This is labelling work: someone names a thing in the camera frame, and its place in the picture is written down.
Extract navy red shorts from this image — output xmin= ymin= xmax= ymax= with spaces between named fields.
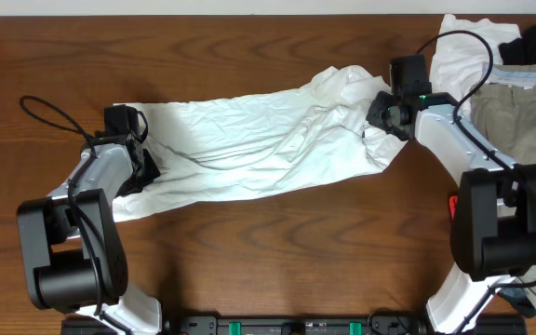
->
xmin=449 ymin=194 xmax=536 ymax=318

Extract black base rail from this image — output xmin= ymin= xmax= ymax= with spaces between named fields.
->
xmin=60 ymin=312 xmax=528 ymax=335

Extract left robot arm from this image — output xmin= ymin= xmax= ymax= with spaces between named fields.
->
xmin=17 ymin=134 xmax=162 ymax=334

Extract right black cable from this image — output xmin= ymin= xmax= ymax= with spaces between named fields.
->
xmin=415 ymin=30 xmax=536 ymax=334

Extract white t-shirt with black tag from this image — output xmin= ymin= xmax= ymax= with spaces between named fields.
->
xmin=113 ymin=65 xmax=405 ymax=221

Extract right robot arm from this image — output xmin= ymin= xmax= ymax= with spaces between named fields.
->
xmin=367 ymin=91 xmax=536 ymax=334

